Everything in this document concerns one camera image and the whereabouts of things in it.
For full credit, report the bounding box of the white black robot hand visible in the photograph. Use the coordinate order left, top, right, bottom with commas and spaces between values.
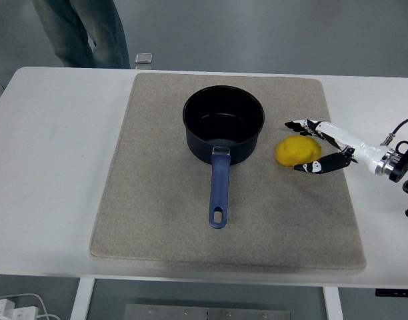
284, 119, 391, 176

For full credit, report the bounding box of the yellow potato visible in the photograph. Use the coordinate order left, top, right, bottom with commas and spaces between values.
274, 135, 323, 167

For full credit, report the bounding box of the black table control panel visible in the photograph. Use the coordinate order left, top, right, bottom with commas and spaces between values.
374, 287, 408, 297

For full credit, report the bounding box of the white table leg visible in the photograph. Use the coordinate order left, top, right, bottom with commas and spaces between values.
323, 285, 344, 320
69, 277, 95, 320

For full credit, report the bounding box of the beige fabric mat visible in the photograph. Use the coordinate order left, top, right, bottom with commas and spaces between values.
88, 72, 367, 271

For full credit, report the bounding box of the grey metal plate with screws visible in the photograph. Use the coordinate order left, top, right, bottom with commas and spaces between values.
123, 303, 293, 320

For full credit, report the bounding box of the white power strip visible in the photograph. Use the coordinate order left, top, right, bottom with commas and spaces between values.
0, 299, 40, 320

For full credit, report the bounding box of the dark blue pot with handle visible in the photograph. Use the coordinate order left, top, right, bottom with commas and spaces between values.
181, 85, 265, 230

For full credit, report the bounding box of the white cable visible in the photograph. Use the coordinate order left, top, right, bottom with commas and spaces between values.
0, 293, 60, 320

